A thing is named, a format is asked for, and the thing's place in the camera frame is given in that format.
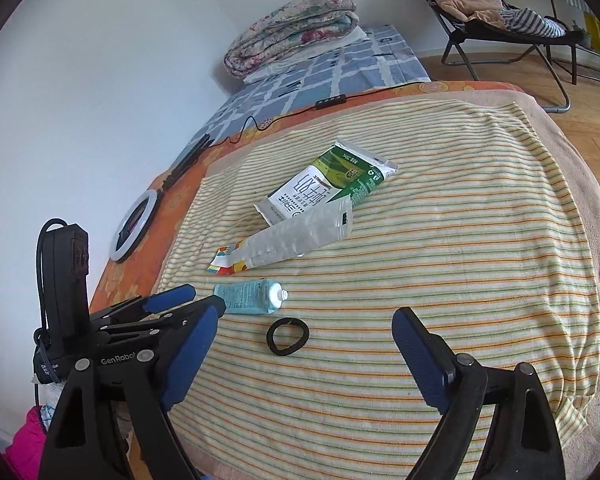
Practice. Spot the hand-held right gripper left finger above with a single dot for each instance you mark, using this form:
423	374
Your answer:
190	355

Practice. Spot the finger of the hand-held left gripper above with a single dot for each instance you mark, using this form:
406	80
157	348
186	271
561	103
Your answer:
178	319
170	297

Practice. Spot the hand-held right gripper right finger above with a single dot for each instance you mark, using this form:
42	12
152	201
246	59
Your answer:
420	355

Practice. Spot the light blue tube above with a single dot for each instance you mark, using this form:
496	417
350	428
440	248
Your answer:
245	296

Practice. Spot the striped yellow towel blanket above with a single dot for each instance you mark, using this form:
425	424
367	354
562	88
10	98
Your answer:
455	235

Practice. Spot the pink garment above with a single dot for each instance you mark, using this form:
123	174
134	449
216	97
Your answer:
27	445

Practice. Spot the green and white carton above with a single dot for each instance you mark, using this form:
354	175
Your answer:
320	185

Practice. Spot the blue checked bedsheet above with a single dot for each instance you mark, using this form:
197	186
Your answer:
340	75

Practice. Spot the folded floral quilt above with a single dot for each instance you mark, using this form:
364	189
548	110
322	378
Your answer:
290	30

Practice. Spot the black folding chair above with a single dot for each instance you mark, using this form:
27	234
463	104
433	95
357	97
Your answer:
485	27

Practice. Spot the beige cloth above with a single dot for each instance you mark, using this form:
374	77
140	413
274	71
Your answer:
465	7

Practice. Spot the grey striped cloth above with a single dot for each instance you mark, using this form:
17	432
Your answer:
535	22

